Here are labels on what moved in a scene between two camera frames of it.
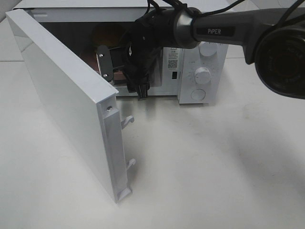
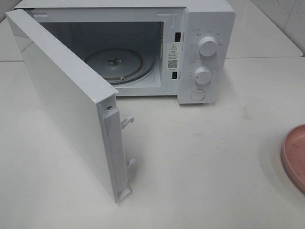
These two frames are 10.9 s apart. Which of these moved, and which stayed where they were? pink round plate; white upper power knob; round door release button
Moved: pink round plate
Stayed: round door release button; white upper power knob
